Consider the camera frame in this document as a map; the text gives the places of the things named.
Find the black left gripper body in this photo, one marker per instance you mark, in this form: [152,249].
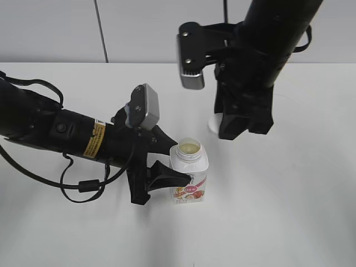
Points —
[127,148]

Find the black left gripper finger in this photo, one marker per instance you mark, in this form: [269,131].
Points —
[160,176]
[161,142]

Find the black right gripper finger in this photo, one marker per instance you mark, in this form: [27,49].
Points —
[261,122]
[231,126]

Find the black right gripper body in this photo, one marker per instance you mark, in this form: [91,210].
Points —
[248,82]

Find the white round bottle cap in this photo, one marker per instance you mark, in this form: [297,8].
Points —
[214,123]

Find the white yili yogurt bottle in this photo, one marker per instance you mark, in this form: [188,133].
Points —
[189,157]

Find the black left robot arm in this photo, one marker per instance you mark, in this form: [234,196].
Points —
[33,120]

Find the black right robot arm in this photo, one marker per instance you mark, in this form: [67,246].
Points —
[262,43]

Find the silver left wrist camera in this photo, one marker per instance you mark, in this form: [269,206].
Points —
[144,107]

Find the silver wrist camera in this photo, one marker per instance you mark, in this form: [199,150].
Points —
[144,107]
[199,46]

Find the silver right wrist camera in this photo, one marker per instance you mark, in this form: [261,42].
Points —
[199,46]

